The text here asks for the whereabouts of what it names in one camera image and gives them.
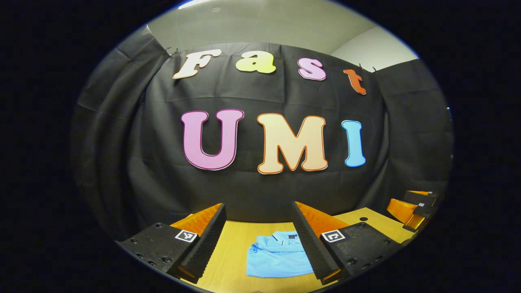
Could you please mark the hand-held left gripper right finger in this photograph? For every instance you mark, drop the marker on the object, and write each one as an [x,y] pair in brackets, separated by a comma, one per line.
[307,240]

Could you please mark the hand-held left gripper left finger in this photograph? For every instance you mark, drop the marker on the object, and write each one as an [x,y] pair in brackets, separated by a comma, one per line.
[209,240]

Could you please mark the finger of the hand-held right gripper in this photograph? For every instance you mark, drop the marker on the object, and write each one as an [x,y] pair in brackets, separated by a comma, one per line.
[401,209]
[423,196]

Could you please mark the light blue polo T-shirt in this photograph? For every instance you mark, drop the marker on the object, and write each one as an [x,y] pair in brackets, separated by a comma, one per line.
[276,260]

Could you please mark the black backdrop cloth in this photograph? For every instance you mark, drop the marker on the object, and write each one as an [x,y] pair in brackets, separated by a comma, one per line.
[244,191]

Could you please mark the ceiling light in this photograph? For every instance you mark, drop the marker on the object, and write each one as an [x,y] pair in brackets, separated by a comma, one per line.
[195,3]

